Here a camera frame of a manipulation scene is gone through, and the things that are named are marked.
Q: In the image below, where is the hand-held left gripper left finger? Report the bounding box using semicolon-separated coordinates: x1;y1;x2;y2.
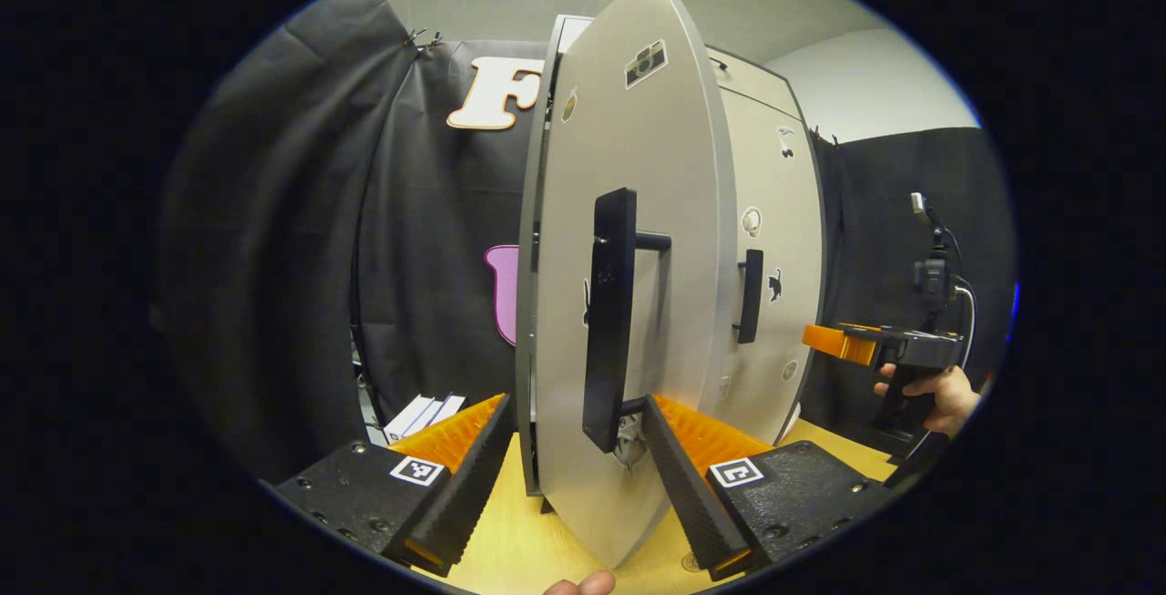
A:
273;393;516;576

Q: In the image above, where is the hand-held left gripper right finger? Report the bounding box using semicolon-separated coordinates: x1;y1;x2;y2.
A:
642;395;898;582

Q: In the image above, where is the white cabinet door headphones sticker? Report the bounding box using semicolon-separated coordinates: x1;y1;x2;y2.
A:
706;85;825;446

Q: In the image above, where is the white cabinet door camera sticker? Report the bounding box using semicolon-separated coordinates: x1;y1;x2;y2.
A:
533;0;739;570

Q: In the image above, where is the white cabinet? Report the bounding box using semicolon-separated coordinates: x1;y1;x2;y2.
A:
515;14;825;496

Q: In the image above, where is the white cabinet drawer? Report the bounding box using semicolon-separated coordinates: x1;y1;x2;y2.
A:
706;46;803;120

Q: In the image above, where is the white blue box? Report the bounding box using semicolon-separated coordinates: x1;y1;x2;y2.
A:
383;393;467;443

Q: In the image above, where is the thin gripper cable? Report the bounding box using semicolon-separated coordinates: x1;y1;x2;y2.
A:
947;226;977;368

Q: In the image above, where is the black door handle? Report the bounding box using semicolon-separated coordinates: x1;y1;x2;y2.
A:
733;249;764;345
583;187;673;455

